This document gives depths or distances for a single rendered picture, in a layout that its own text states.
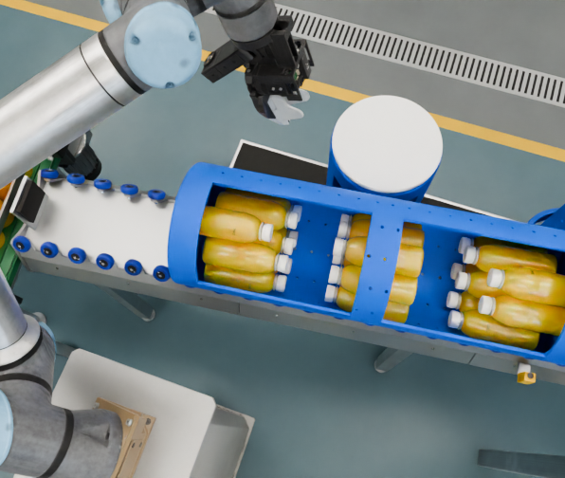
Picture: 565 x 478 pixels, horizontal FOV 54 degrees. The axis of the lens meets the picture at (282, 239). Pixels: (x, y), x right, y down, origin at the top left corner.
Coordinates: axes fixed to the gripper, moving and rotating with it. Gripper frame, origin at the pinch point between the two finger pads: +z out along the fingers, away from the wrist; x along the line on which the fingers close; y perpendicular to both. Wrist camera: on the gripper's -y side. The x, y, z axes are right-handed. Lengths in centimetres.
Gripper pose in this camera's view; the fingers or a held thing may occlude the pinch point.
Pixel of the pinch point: (282, 117)
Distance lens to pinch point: 95.4
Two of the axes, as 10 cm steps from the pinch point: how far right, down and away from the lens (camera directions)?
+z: 2.9, 4.5, 8.4
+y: 9.1, 1.3, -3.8
